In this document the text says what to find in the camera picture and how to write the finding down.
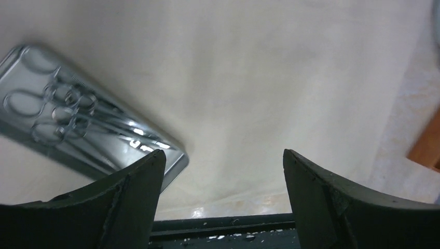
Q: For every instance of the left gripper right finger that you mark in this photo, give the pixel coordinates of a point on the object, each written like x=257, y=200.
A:
x=331, y=211

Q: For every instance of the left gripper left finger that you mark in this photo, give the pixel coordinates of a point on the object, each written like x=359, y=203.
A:
x=116, y=211

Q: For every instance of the metal instrument tray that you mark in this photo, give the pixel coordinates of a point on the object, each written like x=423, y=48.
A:
x=95, y=156

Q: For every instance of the beige cloth drape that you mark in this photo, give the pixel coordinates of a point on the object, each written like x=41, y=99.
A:
x=238, y=82

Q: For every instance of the steel scissors in tray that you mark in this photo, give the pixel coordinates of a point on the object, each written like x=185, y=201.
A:
x=63, y=111

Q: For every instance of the orange compartment tray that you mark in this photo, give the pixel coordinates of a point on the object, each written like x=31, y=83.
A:
x=425, y=150

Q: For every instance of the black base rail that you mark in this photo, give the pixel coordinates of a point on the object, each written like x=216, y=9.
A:
x=255, y=231

